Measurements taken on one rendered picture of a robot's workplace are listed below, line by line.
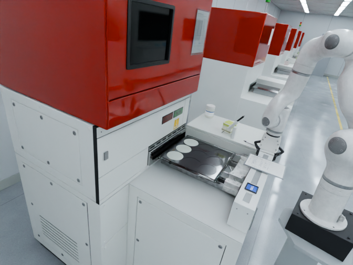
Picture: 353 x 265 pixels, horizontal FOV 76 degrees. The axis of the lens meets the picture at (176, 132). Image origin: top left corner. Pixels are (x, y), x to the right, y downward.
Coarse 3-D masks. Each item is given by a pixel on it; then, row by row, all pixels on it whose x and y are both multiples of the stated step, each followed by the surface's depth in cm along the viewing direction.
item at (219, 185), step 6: (162, 162) 140; (168, 162) 138; (174, 168) 137; (180, 168) 135; (186, 174) 134; (192, 174) 131; (204, 180) 129; (216, 186) 126; (222, 186) 124; (228, 192) 123
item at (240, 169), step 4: (240, 160) 144; (240, 164) 140; (236, 168) 135; (240, 168) 136; (244, 168) 137; (248, 168) 137; (236, 172) 132; (240, 172) 132; (244, 172) 133; (224, 188) 119; (228, 188) 118; (232, 192) 118; (236, 192) 116
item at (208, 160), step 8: (176, 144) 149; (184, 144) 150; (200, 144) 153; (208, 144) 154; (192, 152) 142; (200, 152) 143; (208, 152) 144; (216, 152) 145; (224, 152) 147; (176, 160) 131; (184, 160) 133; (192, 160) 134; (200, 160) 135; (208, 160) 136; (216, 160) 137; (224, 160) 138; (192, 168) 126; (200, 168) 127; (208, 168) 128; (216, 168) 129; (208, 176) 122; (216, 176) 123
